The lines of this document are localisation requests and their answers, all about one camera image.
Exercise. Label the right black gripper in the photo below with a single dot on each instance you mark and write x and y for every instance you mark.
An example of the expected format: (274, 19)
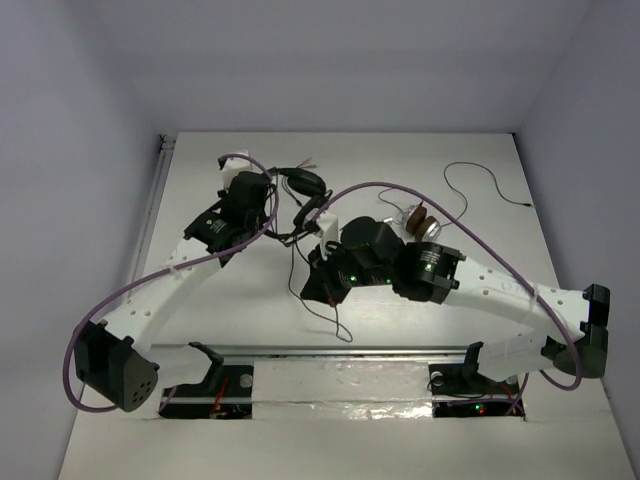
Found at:
(321, 286)

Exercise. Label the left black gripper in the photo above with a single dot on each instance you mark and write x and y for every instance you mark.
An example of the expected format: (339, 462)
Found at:
(267, 206)

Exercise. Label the black headphones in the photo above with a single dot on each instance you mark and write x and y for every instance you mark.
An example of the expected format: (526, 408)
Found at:
(309, 191)

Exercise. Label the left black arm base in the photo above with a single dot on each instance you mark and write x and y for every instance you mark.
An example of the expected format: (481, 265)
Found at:
(224, 393)

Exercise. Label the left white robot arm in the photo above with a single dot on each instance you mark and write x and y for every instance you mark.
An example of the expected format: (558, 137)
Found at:
(110, 355)

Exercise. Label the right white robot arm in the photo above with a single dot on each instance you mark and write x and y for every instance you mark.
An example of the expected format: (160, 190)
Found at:
(567, 328)

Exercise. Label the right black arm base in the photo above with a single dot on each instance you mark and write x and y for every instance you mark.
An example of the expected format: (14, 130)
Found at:
(459, 391)

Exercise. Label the brown headphones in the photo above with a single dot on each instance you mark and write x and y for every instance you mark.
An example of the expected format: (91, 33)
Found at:
(416, 222)

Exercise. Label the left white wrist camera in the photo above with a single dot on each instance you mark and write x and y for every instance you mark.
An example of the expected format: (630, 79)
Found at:
(233, 166)

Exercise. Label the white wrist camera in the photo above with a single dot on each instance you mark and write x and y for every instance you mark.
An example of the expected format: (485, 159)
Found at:
(328, 231)
(233, 166)

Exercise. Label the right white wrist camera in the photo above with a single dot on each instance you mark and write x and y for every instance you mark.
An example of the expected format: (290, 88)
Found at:
(328, 231)

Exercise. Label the left aluminium side rail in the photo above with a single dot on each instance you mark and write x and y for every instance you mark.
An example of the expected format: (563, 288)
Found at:
(142, 240)

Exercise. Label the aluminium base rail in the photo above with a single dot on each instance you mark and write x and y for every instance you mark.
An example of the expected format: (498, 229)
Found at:
(238, 353)

